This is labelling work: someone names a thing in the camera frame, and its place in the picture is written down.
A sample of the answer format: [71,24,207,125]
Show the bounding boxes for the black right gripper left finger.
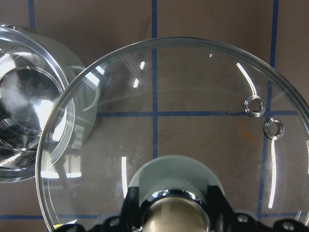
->
[54,186,145,232]

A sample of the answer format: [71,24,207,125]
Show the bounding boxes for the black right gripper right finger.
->
[206,186,309,232]

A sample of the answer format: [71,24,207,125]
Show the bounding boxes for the glass pot lid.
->
[36,38,309,232]

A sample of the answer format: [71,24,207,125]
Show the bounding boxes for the mint green electric pot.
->
[0,24,85,183]

